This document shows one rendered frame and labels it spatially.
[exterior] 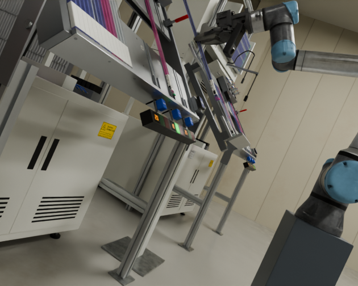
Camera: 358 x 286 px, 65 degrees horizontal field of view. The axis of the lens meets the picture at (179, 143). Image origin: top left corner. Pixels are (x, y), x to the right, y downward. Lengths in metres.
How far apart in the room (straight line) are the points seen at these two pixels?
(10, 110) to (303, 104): 3.93
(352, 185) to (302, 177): 3.27
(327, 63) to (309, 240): 0.60
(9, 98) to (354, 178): 0.83
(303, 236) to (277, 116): 3.24
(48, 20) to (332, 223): 0.94
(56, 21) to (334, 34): 4.24
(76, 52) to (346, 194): 0.76
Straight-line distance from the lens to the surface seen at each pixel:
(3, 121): 0.58
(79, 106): 1.07
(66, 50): 0.61
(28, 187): 1.09
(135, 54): 0.83
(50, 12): 0.61
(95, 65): 0.66
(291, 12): 1.07
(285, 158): 4.11
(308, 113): 4.22
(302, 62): 1.13
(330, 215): 1.04
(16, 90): 0.57
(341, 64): 1.14
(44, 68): 1.15
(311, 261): 1.03
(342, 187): 0.90
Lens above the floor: 0.63
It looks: 1 degrees down
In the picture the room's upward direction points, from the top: 24 degrees clockwise
